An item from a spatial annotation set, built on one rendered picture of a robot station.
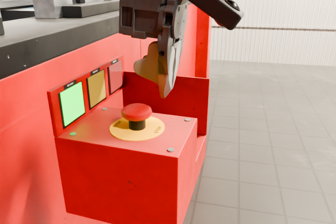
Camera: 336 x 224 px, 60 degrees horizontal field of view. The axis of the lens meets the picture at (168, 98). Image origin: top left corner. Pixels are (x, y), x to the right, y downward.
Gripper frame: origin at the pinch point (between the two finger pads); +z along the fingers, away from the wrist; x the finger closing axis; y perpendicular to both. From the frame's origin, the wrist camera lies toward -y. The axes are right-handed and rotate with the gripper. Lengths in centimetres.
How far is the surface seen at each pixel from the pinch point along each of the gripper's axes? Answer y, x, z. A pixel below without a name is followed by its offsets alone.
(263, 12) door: -18, -350, 15
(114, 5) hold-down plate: 33, -46, -7
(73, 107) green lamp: 9.6, 11.6, 0.1
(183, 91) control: -1.4, -4.4, 1.4
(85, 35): 23.8, -14.6, -3.3
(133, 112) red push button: 1.2, 11.4, -0.9
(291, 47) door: -60, -353, 54
